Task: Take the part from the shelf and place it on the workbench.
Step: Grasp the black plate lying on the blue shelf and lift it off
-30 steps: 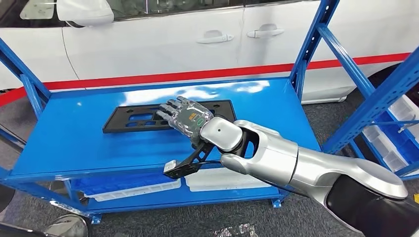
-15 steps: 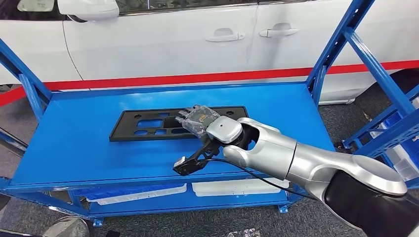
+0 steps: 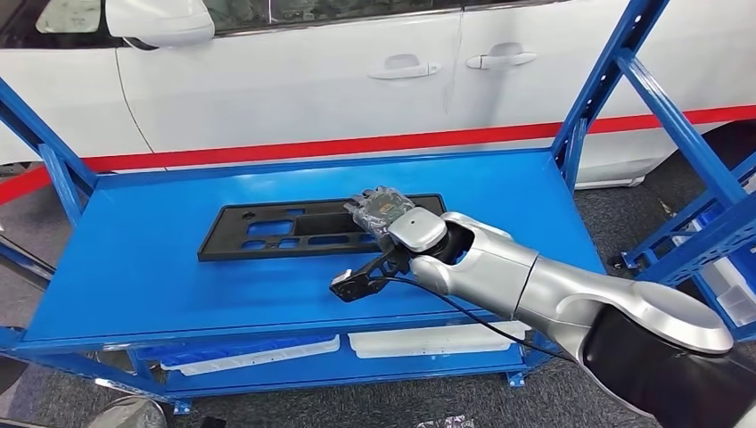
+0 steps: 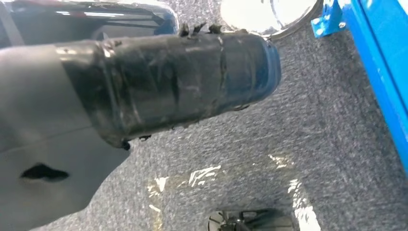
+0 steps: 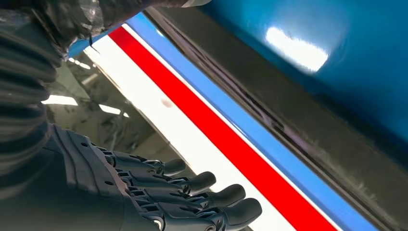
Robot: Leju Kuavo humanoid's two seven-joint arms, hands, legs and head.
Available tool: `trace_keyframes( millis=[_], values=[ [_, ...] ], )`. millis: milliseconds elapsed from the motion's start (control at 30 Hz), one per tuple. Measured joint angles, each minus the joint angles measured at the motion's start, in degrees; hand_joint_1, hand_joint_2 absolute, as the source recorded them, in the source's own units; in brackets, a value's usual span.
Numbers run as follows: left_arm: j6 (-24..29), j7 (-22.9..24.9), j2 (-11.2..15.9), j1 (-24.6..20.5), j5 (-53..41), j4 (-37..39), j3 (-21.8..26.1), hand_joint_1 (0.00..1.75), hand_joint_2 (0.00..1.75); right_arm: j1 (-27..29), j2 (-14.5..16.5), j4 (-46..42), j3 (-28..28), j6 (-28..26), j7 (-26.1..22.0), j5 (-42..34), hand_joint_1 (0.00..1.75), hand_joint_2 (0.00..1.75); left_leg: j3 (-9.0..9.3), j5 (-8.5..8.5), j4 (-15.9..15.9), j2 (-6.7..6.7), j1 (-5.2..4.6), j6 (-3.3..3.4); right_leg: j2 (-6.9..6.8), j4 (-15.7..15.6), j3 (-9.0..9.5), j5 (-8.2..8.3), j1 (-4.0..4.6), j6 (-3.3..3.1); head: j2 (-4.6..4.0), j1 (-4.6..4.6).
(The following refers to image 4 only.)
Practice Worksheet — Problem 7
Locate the blue metal shelf rack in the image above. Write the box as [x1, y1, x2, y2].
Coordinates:
[310, 0, 408, 176]

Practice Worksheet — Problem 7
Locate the chrome stanchion base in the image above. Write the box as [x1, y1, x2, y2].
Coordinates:
[220, 0, 322, 40]

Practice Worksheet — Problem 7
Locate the black spoked wheel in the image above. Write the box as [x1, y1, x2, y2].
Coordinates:
[207, 208, 294, 231]

